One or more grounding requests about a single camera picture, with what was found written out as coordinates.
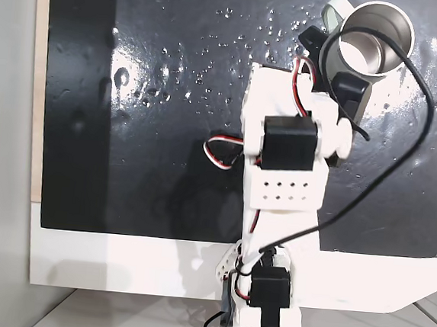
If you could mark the white board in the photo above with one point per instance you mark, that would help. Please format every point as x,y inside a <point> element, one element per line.
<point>118,262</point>

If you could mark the beige wooden board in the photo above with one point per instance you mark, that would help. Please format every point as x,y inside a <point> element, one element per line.
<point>36,78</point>

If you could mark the pale green steel mug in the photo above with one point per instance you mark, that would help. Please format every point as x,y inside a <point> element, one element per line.
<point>378,40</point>

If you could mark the black camera box with mount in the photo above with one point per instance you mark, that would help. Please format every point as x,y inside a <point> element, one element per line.
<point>349,92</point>

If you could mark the black textured mat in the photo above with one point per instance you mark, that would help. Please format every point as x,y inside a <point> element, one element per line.
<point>145,165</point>

